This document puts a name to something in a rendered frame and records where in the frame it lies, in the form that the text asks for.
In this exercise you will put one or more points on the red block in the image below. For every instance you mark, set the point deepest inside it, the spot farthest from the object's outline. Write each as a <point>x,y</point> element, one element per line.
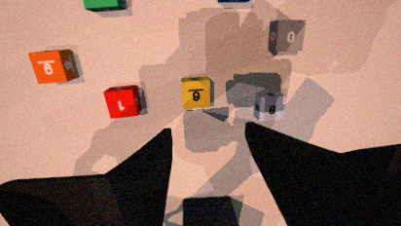
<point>123,101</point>

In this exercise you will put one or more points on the yellow block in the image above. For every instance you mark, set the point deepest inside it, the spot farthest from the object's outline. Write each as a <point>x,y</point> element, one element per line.
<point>195,92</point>

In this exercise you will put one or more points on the orange block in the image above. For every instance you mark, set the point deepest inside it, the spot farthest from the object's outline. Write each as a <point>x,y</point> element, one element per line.
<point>53,66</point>

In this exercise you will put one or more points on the green block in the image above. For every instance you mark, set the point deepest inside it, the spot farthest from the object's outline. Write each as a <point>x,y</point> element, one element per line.
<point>103,5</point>

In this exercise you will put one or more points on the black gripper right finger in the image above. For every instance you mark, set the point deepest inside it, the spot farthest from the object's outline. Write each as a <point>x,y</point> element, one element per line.
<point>313,186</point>

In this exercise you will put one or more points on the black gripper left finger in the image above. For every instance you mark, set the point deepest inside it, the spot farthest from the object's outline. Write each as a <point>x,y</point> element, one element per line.
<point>133,193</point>

